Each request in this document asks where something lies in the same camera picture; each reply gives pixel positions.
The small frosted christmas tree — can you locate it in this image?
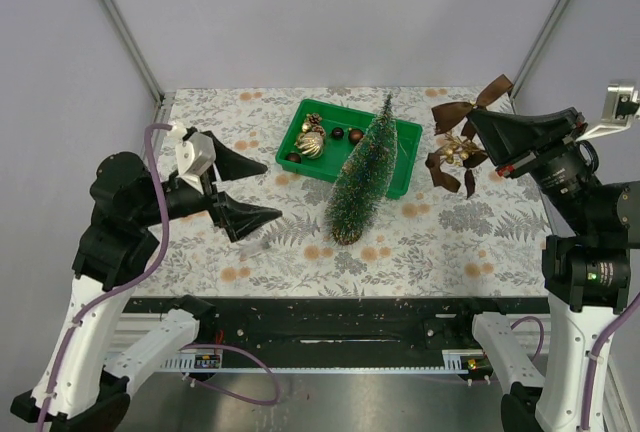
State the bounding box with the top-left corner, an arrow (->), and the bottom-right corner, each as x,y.
325,94 -> 398,246

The aluminium frame post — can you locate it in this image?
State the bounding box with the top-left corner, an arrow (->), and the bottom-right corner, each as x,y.
509,0 -> 573,102
97,0 -> 165,107

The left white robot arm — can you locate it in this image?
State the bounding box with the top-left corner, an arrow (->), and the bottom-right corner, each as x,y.
10,126 -> 280,431

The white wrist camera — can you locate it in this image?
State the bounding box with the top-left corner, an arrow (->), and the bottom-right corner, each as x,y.
579,80 -> 639,141
168,123 -> 216,194

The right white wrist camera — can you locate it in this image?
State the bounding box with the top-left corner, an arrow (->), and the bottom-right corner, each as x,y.
579,80 -> 639,141

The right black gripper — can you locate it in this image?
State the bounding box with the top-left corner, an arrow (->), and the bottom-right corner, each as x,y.
467,103 -> 602,234

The right aluminium frame post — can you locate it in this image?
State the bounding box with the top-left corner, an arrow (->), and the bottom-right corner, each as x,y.
509,0 -> 573,102

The gold pine cone ornament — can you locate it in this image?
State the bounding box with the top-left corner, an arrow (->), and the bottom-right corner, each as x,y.
305,113 -> 323,126

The brown ribbon bow decoration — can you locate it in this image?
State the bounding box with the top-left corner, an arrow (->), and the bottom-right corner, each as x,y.
425,74 -> 513,199

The floral patterned table mat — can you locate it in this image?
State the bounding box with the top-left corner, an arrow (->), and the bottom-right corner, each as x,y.
137,86 -> 551,297

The silver gold ribbed ornament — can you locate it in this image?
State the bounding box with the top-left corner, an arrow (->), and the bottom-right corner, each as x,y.
296,132 -> 325,159

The gold ball ornament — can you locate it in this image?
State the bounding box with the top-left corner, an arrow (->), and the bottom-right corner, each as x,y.
286,153 -> 302,164

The white slotted cable duct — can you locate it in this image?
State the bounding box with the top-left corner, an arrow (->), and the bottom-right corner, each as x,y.
159,348 -> 484,375

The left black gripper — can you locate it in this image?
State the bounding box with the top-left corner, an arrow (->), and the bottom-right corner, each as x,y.
137,129 -> 285,237

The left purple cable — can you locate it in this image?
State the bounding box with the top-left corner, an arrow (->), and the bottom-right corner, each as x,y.
37,123 -> 281,432

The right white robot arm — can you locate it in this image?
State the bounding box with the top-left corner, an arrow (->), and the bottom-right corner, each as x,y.
454,108 -> 639,431

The dark brown ball ornament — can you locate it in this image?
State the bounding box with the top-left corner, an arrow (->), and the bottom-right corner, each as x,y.
332,128 -> 344,140

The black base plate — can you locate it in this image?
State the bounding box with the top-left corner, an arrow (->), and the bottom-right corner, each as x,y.
122,295 -> 551,361

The green plastic tray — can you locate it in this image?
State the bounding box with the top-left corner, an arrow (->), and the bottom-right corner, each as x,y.
276,99 -> 423,199

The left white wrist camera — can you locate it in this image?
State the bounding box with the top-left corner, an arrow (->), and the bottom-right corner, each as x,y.
168,123 -> 216,194

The left aluminium frame post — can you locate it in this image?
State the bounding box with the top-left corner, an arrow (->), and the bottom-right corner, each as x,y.
97,0 -> 165,107

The clear plastic battery box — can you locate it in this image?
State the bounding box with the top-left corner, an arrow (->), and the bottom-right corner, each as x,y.
239,239 -> 271,260

